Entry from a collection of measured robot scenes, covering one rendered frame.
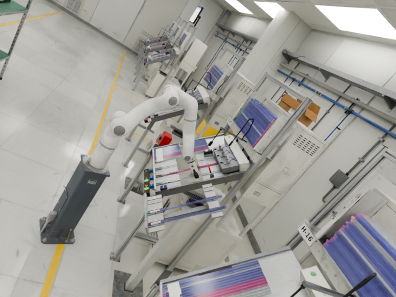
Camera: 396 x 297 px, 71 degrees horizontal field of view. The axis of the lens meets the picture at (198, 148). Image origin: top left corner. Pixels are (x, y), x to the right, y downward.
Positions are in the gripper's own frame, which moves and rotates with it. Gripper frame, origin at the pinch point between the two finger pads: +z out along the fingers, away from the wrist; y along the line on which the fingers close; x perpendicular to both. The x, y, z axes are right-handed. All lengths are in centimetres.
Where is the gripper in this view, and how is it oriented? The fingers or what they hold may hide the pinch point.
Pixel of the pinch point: (196, 175)
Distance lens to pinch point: 221.9
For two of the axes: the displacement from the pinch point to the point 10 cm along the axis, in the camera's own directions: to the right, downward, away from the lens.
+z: 2.9, 8.1, 5.1
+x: -9.4, 3.4, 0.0
